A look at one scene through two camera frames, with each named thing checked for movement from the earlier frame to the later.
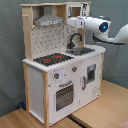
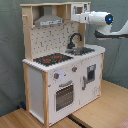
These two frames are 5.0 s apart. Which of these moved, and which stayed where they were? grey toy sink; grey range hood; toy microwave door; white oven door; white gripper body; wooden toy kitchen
Moved: toy microwave door; white gripper body
Stayed: grey toy sink; wooden toy kitchen; white oven door; grey range hood
